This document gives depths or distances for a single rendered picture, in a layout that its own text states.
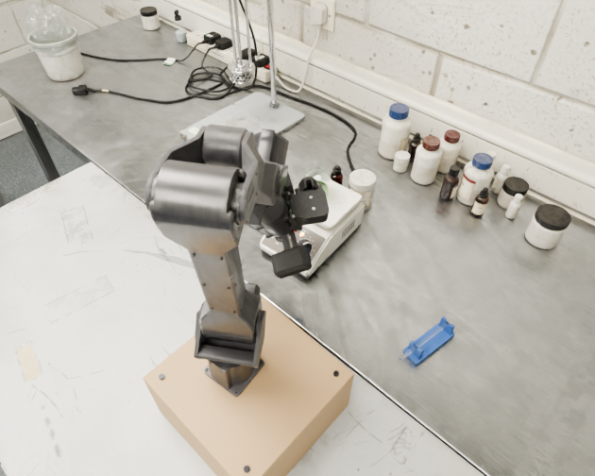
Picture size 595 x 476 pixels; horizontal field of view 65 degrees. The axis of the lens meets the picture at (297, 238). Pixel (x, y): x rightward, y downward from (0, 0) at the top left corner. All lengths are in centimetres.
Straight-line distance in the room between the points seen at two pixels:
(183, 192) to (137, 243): 69
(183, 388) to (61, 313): 37
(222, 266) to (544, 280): 74
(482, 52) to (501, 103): 12
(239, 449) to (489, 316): 53
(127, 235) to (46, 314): 23
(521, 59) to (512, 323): 56
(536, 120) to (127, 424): 102
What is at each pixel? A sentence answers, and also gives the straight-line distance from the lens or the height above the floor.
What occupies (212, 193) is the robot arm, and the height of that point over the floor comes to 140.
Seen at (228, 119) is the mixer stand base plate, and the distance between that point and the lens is 137.
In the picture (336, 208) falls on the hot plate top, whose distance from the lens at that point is 96.
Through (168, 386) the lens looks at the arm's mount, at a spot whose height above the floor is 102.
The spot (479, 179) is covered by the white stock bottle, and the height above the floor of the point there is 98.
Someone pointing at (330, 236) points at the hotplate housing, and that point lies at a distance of 93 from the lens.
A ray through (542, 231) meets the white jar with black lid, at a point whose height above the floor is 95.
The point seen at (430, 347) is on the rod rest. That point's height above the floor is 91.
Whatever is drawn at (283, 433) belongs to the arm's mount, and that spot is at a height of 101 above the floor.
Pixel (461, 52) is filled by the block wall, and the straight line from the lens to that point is 123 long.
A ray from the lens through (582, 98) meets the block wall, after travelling 116.
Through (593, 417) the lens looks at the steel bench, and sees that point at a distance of 93.
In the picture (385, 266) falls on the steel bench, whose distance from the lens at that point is 98.
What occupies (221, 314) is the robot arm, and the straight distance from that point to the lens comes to 57.
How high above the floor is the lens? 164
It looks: 47 degrees down
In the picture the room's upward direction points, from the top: straight up
